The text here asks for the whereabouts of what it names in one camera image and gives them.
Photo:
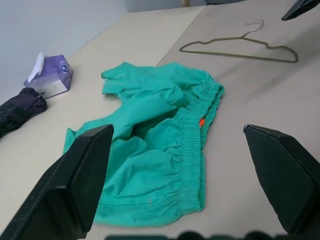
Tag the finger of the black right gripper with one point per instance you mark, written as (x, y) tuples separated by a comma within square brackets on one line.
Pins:
[(302, 8)]

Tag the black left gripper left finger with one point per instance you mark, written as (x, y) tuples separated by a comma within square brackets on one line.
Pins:
[(55, 195)]

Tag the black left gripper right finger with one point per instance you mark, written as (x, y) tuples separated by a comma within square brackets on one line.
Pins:
[(287, 180)]

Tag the olive hanger with silver hook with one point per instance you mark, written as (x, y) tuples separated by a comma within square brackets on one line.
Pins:
[(237, 56)]

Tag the green scrub shorts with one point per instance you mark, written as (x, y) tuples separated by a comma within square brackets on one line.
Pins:
[(150, 150)]

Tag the dark folded umbrella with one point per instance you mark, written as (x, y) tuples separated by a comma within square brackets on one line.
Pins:
[(20, 107)]

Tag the purple tissue box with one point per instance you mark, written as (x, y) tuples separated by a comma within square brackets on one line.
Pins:
[(55, 75)]

